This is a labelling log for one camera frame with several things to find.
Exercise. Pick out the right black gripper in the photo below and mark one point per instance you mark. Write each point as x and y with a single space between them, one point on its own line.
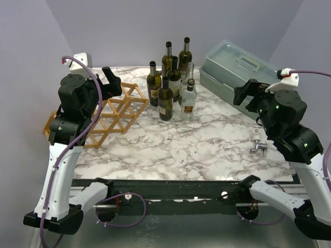
254 94

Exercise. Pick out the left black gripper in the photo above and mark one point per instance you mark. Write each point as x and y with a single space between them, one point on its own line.
113 88

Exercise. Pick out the wooden wine rack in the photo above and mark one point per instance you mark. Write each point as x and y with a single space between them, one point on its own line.
121 108

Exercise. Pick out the dark green wine bottle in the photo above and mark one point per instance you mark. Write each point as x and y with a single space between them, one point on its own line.
174 76
153 84
165 100

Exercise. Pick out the clear square liquor bottle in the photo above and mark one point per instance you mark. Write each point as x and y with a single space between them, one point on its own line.
189 97

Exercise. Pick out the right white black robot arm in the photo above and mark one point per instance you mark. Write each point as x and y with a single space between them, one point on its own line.
280 113

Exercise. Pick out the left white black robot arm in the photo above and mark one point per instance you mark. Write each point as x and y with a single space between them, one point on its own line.
56 211

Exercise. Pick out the clear empty glass bottle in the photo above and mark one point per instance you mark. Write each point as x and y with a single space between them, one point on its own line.
188 74

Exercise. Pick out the back left green wine bottle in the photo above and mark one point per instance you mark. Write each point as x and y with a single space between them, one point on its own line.
166 61

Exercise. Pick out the back right green wine bottle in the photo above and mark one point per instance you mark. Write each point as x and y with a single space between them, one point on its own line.
185 56

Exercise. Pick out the green plastic toolbox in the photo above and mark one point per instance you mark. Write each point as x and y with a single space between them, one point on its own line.
228 66

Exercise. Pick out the white plastic pipe fitting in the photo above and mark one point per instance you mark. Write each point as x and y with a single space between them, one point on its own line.
256 134

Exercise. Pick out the metal faucet valve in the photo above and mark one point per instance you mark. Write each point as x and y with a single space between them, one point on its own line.
259 146

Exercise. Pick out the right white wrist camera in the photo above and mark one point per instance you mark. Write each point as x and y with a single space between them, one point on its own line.
288 81

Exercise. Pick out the black mounting rail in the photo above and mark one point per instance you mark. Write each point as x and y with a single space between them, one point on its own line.
161 197

